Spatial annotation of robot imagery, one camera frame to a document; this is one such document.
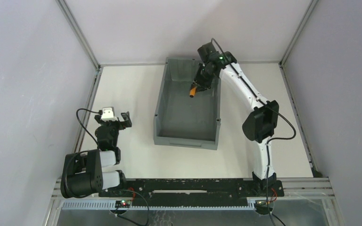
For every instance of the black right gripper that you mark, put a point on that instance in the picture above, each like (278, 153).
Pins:
(201, 79)

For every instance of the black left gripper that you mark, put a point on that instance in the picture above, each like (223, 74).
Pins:
(115, 124)

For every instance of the orange handled screwdriver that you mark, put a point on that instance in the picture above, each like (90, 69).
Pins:
(193, 90)

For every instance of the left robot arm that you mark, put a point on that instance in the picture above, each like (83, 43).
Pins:
(83, 173)

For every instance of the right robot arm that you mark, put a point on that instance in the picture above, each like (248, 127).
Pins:
(262, 116)

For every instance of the grey plastic storage bin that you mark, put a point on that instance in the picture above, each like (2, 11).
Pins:
(181, 120)

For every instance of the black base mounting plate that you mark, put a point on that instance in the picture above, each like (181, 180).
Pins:
(191, 193)

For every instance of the left controller board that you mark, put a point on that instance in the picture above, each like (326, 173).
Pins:
(123, 204)

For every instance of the controller board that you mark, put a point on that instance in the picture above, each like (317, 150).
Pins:
(123, 204)
(263, 208)

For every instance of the right controller board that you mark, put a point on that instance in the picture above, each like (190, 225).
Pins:
(263, 208)

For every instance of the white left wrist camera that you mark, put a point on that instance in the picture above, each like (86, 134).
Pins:
(108, 114)

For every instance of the left aluminium frame rail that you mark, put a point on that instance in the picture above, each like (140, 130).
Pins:
(89, 104)

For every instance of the left corner aluminium post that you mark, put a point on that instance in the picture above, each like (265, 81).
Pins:
(70, 18)

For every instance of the corner aluminium post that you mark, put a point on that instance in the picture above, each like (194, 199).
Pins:
(70, 18)
(311, 7)

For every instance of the grey slotted cable duct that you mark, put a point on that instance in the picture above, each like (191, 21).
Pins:
(113, 204)

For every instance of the right corner aluminium post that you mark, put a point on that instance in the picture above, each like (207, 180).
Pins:
(311, 7)

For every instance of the front aluminium frame rails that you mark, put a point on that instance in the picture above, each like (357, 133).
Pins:
(294, 188)

